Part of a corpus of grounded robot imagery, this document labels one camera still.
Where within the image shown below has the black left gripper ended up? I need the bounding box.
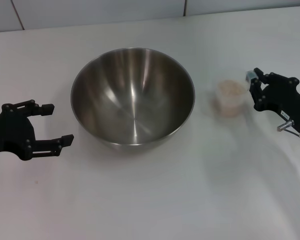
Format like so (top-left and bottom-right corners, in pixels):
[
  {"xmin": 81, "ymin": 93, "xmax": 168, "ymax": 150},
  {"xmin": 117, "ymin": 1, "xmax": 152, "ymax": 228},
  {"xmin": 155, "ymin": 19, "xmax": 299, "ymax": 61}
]
[{"xmin": 0, "ymin": 99, "xmax": 75, "ymax": 161}]

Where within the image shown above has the clear plastic cup of rice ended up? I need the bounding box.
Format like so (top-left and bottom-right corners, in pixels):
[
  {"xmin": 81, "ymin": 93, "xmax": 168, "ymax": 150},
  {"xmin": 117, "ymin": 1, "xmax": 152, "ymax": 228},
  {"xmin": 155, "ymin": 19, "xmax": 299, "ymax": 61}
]
[{"xmin": 216, "ymin": 79, "xmax": 246, "ymax": 117}]

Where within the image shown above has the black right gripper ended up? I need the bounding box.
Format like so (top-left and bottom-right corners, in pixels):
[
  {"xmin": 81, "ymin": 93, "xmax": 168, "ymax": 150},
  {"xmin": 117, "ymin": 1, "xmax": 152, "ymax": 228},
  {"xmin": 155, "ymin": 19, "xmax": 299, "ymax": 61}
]
[{"xmin": 246, "ymin": 67, "xmax": 300, "ymax": 133}]

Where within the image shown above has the right wrist cable with plug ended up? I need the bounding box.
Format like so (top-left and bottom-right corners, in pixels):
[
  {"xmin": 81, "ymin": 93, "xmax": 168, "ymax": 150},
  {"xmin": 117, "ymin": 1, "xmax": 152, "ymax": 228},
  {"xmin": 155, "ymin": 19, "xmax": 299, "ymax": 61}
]
[{"xmin": 276, "ymin": 119, "xmax": 300, "ymax": 137}]

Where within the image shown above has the large stainless steel mixing bowl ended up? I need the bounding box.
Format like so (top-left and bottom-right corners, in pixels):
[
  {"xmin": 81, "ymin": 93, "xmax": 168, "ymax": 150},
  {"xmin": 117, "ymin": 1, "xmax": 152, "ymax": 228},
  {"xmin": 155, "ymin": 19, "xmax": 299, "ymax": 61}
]
[{"xmin": 70, "ymin": 47, "xmax": 196, "ymax": 152}]

